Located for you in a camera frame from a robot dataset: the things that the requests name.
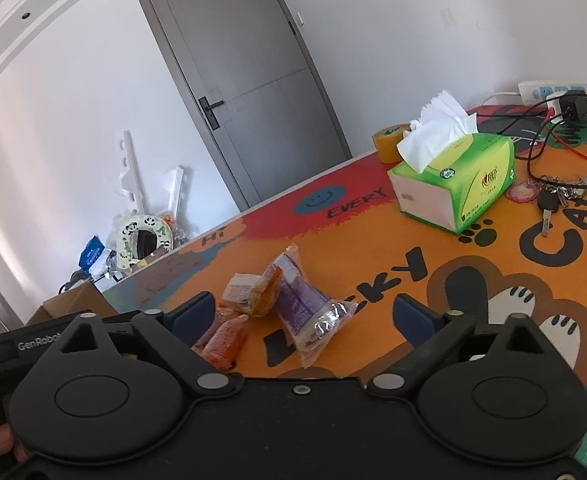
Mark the white foam packing piece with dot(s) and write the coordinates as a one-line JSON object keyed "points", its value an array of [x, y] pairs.
{"points": [[143, 193]]}

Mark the key bunch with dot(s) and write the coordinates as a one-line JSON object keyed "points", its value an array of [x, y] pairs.
{"points": [[549, 196]]}

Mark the yellow tape roll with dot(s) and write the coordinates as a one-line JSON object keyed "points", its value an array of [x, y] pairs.
{"points": [[386, 140]]}

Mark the colourful cartoon table mat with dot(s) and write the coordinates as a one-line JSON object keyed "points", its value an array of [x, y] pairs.
{"points": [[356, 245]]}

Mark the grey door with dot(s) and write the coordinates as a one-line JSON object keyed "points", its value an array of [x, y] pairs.
{"points": [[251, 87]]}

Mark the black power adapter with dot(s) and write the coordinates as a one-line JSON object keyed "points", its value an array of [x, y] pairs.
{"points": [[573, 106]]}

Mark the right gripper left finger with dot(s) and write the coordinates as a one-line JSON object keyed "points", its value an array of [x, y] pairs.
{"points": [[172, 335]]}

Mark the red orange snack packet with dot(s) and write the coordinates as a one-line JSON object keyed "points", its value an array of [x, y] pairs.
{"points": [[222, 342]]}

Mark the purple white snack packet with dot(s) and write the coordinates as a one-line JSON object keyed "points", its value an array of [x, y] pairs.
{"points": [[311, 317]]}

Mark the white power strip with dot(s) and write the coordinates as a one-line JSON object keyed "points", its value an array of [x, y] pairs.
{"points": [[532, 91]]}

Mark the cardboard box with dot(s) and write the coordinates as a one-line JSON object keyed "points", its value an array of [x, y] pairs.
{"points": [[85, 297]]}

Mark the green tissue box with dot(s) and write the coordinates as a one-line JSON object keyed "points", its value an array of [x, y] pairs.
{"points": [[450, 172]]}

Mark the orange bread snack packet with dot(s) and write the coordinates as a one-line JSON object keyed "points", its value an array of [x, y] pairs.
{"points": [[252, 294]]}

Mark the blue plastic bag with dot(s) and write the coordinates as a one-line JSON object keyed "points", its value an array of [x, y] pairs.
{"points": [[91, 253]]}

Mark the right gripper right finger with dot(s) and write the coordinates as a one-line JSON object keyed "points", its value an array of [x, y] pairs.
{"points": [[433, 338]]}

